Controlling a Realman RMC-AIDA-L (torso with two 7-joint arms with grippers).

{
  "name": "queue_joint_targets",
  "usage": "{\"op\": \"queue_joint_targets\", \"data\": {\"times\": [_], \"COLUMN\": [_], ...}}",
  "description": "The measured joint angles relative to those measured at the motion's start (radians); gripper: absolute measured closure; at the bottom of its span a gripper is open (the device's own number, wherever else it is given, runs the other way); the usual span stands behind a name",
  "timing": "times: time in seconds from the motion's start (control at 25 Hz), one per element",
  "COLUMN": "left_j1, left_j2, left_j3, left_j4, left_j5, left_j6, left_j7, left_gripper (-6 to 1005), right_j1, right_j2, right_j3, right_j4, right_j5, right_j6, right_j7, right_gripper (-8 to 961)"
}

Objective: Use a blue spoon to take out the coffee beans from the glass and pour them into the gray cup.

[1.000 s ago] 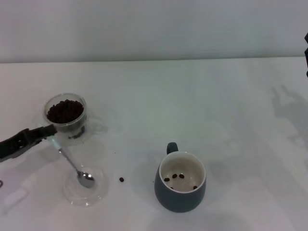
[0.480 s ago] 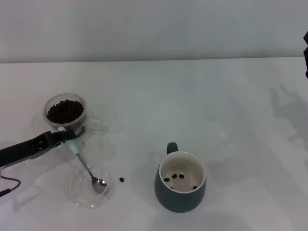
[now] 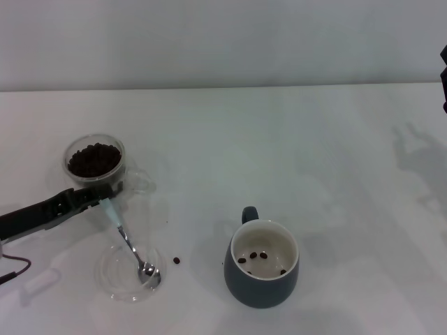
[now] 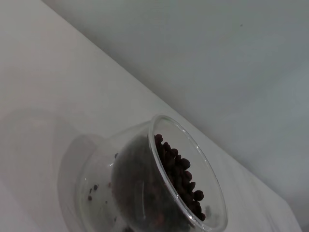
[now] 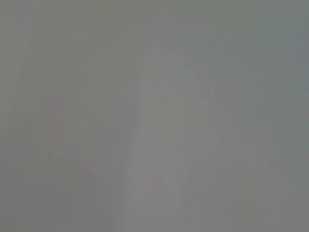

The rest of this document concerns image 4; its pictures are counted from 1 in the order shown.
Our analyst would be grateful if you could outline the dark roasted coffee beans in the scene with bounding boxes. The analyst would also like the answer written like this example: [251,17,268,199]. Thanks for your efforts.
[110,134,207,232]

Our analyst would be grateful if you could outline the clear double-wall glass cup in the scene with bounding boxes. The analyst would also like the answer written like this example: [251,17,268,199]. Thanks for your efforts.
[61,114,229,232]

